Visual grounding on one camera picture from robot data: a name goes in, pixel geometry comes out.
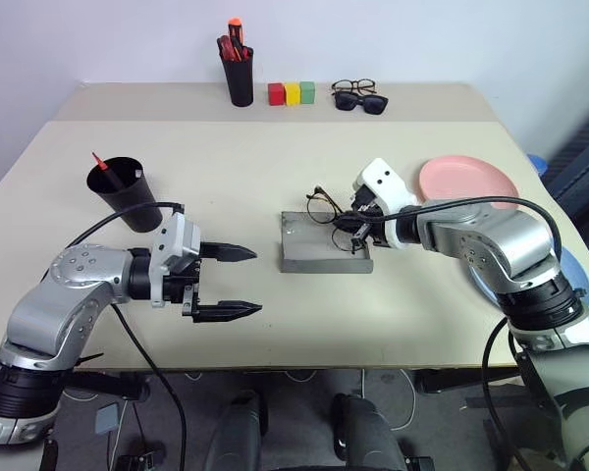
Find dark rounded shape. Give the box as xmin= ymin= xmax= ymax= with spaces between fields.
xmin=331 ymin=392 xmax=406 ymax=471
xmin=205 ymin=390 xmax=269 ymax=471

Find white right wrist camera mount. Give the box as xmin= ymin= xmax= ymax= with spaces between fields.
xmin=351 ymin=157 xmax=419 ymax=249

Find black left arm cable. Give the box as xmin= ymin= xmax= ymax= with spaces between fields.
xmin=66 ymin=200 xmax=187 ymax=471

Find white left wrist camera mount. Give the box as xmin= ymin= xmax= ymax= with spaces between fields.
xmin=150 ymin=211 xmax=203 ymax=309

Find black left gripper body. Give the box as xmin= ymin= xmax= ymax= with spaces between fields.
xmin=162 ymin=259 xmax=202 ymax=320

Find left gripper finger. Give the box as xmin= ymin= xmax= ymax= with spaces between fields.
xmin=199 ymin=239 xmax=258 ymax=263
xmin=191 ymin=299 xmax=264 ymax=324

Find pink plate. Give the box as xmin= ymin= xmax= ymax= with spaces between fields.
xmin=418 ymin=154 xmax=520 ymax=213

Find black sunglasses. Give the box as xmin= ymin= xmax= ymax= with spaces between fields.
xmin=333 ymin=92 xmax=389 ymax=117

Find grey metal tray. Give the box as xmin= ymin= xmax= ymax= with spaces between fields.
xmin=279 ymin=210 xmax=374 ymax=275

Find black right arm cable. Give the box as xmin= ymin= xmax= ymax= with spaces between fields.
xmin=397 ymin=195 xmax=565 ymax=471

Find dark ribbed radiator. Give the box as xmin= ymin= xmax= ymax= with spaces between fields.
xmin=544 ymin=104 xmax=589 ymax=232

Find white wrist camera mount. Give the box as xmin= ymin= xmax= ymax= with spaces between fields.
xmin=150 ymin=211 xmax=203 ymax=309
xmin=351 ymin=157 xmax=419 ymax=249

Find black table frame bar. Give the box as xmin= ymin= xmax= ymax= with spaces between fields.
xmin=414 ymin=367 xmax=521 ymax=394

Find blue plate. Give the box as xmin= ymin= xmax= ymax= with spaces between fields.
xmin=468 ymin=244 xmax=589 ymax=310

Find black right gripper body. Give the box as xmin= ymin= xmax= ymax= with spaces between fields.
xmin=348 ymin=188 xmax=390 ymax=247

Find white floor cable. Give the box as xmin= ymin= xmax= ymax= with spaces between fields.
xmin=360 ymin=367 xmax=418 ymax=433

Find thin black round-frame glasses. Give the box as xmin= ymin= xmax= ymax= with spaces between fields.
xmin=304 ymin=184 xmax=369 ymax=254

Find blue round container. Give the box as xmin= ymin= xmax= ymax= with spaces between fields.
xmin=525 ymin=153 xmax=551 ymax=181

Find wide black plastic cup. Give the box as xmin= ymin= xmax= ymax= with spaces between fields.
xmin=86 ymin=156 xmax=164 ymax=234

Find tall black pen holder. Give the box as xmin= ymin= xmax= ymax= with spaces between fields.
xmin=220 ymin=46 xmax=255 ymax=108

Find red and black pen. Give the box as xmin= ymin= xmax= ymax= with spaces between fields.
xmin=91 ymin=151 xmax=125 ymax=191

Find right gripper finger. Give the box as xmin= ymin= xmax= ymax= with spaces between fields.
xmin=334 ymin=211 xmax=374 ymax=232
xmin=350 ymin=229 xmax=372 ymax=255

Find brown clear-lens glasses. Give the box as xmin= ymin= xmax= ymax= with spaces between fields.
xmin=331 ymin=78 xmax=378 ymax=96

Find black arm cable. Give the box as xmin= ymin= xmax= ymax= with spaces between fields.
xmin=66 ymin=200 xmax=187 ymax=471
xmin=397 ymin=195 xmax=565 ymax=471

